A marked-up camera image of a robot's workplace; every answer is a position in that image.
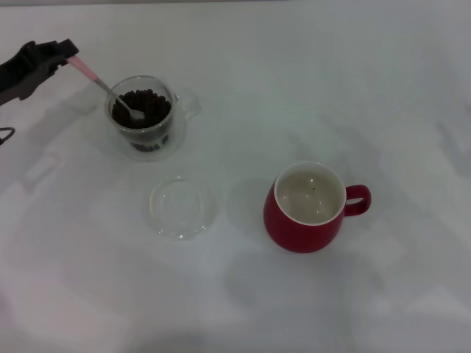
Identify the coffee beans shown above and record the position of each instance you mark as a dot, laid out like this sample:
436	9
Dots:
154	106
145	148

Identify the red mug white inside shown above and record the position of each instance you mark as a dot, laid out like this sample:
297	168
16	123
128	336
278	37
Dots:
294	235

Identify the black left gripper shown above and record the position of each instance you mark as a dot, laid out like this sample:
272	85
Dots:
9	79

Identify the clear double-wall glass cup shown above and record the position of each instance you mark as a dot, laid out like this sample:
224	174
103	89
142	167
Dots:
176	106

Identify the small clear glass dish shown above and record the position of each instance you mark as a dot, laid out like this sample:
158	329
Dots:
173	228

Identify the clear glass saucer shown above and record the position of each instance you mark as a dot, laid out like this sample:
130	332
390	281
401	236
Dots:
121	147

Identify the coffee beans on saucer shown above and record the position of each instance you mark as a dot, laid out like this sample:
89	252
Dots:
145	148

